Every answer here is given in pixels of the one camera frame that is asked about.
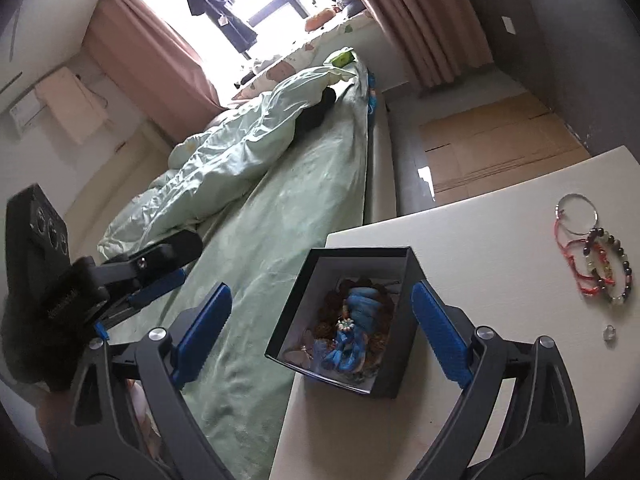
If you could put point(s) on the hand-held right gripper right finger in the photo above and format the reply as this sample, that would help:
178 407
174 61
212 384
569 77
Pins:
440 335

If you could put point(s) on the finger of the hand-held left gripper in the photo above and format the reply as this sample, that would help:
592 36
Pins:
160 285
160 252

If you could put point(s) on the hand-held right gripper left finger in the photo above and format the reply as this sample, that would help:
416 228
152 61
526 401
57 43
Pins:
205 335

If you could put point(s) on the black square gift box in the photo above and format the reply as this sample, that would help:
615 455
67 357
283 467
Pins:
395 345

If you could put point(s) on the blue tassel ornament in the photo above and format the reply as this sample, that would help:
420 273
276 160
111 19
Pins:
365 305

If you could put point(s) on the pale green duvet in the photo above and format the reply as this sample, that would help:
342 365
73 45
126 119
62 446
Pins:
225 160

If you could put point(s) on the bed with green sheet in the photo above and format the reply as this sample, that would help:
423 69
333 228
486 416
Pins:
300 210

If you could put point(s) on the beige hanging towel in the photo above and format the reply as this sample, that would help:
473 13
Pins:
75 105

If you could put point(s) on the silver bangles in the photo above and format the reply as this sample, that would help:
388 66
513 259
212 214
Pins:
580 210

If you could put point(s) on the pink curtain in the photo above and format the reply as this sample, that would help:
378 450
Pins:
415 15
150 55

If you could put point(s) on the flattened cardboard sheets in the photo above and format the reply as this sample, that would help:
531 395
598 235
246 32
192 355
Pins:
500 145

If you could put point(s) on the black cloth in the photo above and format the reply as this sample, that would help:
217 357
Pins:
315 107

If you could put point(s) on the dark hanging clothes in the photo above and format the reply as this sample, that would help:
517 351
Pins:
220 5

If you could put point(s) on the green toy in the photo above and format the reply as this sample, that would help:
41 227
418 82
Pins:
340 58

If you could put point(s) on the orange plush toy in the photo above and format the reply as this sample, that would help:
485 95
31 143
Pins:
320 19

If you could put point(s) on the dark brown wardrobe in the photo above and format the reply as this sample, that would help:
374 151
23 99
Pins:
575 35

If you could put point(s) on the white wall panel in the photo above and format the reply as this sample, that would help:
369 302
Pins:
25 115

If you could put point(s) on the white wall socket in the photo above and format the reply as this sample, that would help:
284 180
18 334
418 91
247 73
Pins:
508 25

